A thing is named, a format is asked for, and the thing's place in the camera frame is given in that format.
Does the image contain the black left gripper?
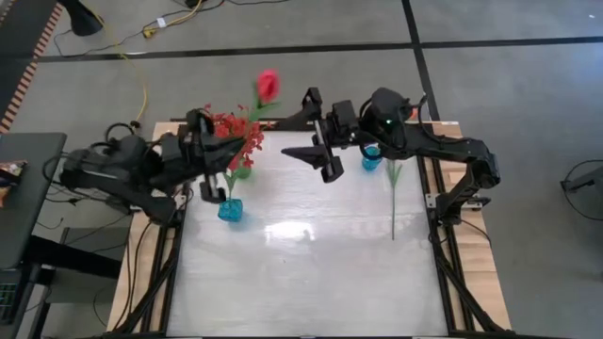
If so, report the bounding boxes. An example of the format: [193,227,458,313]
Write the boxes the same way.
[159,108,247,204]

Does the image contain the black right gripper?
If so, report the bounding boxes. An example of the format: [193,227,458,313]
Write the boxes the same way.
[274,87,367,185]

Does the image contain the red artificial tulip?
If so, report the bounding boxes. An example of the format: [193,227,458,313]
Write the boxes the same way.
[221,169,240,204]
[248,68,284,124]

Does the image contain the blue glass vase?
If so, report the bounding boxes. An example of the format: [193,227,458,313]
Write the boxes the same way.
[217,197,244,222]
[361,144,383,172]

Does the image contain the pink-red artificial tulip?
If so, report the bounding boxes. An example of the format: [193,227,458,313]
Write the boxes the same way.
[384,158,404,242]

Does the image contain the black desk base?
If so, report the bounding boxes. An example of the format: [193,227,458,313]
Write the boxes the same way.
[21,234,123,339]

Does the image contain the black floor stand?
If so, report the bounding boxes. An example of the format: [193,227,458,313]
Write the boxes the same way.
[57,0,105,38]

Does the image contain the grey desk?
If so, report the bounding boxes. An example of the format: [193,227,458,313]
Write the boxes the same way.
[0,132,68,270]

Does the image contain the colourful snack packet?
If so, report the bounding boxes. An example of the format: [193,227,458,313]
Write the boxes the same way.
[0,159,28,208]

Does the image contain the black mat orange-striped edge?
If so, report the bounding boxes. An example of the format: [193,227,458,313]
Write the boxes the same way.
[0,0,65,136]

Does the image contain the dark keyboard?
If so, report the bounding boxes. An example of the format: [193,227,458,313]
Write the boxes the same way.
[0,281,20,326]

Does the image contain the dark stand foot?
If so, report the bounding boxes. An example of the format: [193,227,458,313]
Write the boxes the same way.
[560,165,603,193]

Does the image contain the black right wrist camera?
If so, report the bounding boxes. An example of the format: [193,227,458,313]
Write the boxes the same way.
[332,99,359,133]

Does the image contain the thin yellow cable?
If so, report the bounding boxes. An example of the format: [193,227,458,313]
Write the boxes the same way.
[91,7,150,166]

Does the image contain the yellow extension cable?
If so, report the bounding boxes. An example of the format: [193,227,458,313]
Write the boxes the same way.
[140,0,206,40]

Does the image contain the black table frame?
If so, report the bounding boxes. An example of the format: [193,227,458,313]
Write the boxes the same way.
[106,118,513,339]

